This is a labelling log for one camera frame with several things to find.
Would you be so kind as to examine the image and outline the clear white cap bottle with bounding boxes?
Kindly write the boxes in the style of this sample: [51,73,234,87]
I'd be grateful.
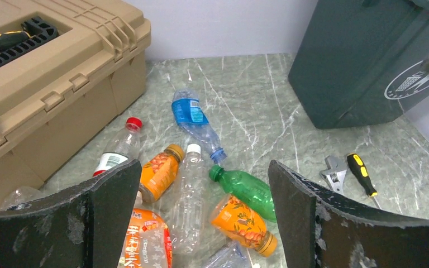
[171,143,205,255]

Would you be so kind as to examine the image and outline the dark green trash bin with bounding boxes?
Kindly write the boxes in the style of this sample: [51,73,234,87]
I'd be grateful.
[288,0,429,130]

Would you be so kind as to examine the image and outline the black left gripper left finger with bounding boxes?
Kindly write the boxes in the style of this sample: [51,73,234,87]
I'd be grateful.
[0,160,142,267]

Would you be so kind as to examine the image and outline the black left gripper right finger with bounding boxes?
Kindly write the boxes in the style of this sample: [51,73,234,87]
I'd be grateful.
[268,160,429,267]

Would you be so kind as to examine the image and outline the red cap clear bottle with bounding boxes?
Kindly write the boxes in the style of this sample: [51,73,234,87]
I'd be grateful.
[93,117,143,176]

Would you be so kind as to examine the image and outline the red label clear bottle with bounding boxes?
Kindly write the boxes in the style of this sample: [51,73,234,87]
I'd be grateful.
[0,186,44,210]

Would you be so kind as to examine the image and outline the large orange label bottle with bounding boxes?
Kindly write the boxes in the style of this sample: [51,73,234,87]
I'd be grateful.
[118,192,173,268]

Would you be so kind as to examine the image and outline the tan plastic toolbox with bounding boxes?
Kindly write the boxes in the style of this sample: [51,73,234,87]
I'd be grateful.
[0,1,151,206]

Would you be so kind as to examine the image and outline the red handled adjustable wrench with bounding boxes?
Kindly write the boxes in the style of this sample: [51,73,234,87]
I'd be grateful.
[320,155,347,195]

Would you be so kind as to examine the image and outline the crushed clear blue label bottle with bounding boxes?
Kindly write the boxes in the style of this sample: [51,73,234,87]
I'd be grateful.
[201,241,252,268]

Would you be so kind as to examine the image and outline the orange juice bottle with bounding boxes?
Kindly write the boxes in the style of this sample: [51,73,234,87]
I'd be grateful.
[139,144,185,203]

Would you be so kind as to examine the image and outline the small orange bottle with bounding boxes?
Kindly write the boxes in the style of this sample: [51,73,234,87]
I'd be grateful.
[209,194,278,257]

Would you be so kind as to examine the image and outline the green plastic bottle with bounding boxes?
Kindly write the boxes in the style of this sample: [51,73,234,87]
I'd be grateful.
[208,165,277,222]

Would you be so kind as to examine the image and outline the yellow black screwdriver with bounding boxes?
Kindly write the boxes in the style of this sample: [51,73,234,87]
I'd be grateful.
[346,153,381,209]

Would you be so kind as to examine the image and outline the blue tinted water bottle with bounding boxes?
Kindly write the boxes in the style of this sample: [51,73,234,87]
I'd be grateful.
[171,88,227,164]

